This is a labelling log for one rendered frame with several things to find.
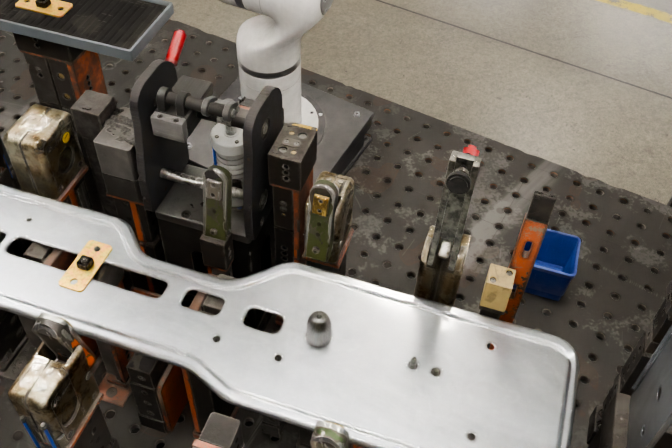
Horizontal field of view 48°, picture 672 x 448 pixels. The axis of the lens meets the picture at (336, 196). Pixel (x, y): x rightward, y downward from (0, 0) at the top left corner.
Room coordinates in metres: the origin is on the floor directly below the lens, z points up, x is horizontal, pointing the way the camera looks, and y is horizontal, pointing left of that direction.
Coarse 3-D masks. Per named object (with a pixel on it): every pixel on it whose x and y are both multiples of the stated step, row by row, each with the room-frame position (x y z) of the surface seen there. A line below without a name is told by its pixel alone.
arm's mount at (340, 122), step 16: (224, 96) 1.27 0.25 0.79; (240, 96) 1.26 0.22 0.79; (304, 96) 1.27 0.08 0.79; (320, 96) 1.28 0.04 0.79; (320, 112) 1.23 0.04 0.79; (336, 112) 1.23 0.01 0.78; (352, 112) 1.24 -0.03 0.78; (368, 112) 1.24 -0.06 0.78; (208, 128) 1.17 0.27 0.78; (320, 128) 1.18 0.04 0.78; (336, 128) 1.19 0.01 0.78; (352, 128) 1.19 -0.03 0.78; (368, 128) 1.22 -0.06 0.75; (192, 144) 1.12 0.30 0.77; (208, 144) 1.13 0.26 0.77; (320, 144) 1.14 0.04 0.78; (336, 144) 1.14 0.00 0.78; (352, 144) 1.15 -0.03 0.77; (368, 144) 1.23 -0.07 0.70; (192, 160) 1.08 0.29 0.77; (208, 160) 1.08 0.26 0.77; (320, 160) 1.10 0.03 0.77; (336, 160) 1.10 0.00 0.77; (352, 160) 1.16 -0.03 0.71
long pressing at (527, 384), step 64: (0, 192) 0.76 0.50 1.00; (0, 256) 0.64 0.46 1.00; (128, 256) 0.65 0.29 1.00; (128, 320) 0.55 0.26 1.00; (192, 320) 0.55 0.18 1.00; (384, 320) 0.57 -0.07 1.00; (448, 320) 0.57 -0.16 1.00; (256, 384) 0.47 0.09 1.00; (320, 384) 0.47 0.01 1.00; (384, 384) 0.47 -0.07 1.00; (448, 384) 0.48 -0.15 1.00; (512, 384) 0.48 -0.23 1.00; (576, 384) 0.49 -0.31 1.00
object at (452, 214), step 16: (464, 160) 0.66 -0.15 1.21; (480, 160) 0.66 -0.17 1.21; (448, 176) 0.63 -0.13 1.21; (464, 176) 0.63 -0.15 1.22; (448, 192) 0.65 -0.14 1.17; (464, 192) 0.62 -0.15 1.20; (448, 208) 0.65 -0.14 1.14; (464, 208) 0.64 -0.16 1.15; (448, 224) 0.64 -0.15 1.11; (464, 224) 0.63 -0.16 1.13; (432, 240) 0.64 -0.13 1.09; (432, 256) 0.63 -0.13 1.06
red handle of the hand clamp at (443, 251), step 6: (468, 150) 0.75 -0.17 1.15; (474, 150) 0.75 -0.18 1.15; (444, 240) 0.65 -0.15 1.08; (450, 240) 0.65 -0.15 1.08; (444, 246) 0.64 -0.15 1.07; (450, 246) 0.64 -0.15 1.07; (438, 252) 0.63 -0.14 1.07; (444, 252) 0.63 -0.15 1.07; (450, 252) 0.63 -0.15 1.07; (444, 258) 0.63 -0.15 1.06
